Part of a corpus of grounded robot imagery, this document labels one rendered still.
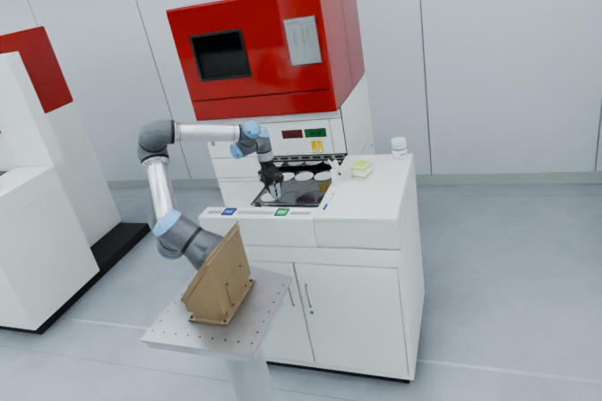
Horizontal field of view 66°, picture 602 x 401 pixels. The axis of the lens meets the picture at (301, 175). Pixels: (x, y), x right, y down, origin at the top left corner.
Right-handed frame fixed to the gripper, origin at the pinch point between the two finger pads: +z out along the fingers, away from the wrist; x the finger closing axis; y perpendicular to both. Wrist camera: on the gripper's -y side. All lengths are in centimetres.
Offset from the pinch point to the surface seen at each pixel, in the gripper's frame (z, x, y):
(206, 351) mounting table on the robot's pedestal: 10, 66, -56
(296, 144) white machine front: -12.6, -29.0, 21.3
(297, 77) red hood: -50, -31, 10
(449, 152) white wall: 62, -190, 54
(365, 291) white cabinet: 32, -6, -52
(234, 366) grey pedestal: 37, 55, -42
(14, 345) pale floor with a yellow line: 91, 143, 134
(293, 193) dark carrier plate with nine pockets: 1.4, -8.8, -1.2
